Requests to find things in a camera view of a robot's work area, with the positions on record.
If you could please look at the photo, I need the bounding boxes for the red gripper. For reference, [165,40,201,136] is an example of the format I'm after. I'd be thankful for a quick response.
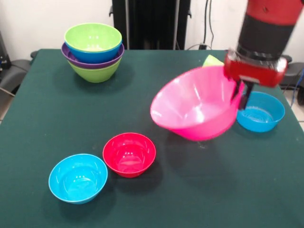
[224,49,289,111]

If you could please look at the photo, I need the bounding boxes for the green plastic cup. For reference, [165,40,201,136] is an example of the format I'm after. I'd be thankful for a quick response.
[202,54,225,68]

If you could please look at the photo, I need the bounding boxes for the large pink plastic bowl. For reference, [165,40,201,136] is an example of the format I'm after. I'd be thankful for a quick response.
[150,65,245,142]

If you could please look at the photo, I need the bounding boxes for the red plastic bowl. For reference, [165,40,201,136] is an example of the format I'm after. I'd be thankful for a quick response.
[102,132,157,179]

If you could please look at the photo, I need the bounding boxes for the purple plastic bowl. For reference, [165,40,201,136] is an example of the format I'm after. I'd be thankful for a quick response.
[61,42,125,70]

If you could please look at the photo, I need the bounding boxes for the large blue plastic bowl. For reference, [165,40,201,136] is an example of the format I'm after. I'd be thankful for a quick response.
[67,41,123,64]

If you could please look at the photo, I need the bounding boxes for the green plastic bowl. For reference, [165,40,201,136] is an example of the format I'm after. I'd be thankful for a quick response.
[67,58,122,83]
[64,22,123,52]

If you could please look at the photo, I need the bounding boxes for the small light blue bowl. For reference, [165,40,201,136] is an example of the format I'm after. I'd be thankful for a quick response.
[48,153,109,205]

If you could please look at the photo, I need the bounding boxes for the translucent blue plastic bowl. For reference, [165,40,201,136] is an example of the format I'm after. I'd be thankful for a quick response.
[236,91,286,133]

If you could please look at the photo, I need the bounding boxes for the black equipment base with knob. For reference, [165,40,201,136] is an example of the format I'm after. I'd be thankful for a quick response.
[281,55,304,90]

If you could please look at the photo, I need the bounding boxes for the dark green tablecloth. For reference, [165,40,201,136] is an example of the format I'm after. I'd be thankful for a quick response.
[0,48,304,228]

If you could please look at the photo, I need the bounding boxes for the blue cable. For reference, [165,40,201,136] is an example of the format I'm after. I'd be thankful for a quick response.
[291,68,304,105]

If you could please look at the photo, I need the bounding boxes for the black wall cable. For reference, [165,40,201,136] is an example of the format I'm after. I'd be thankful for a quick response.
[203,0,216,49]

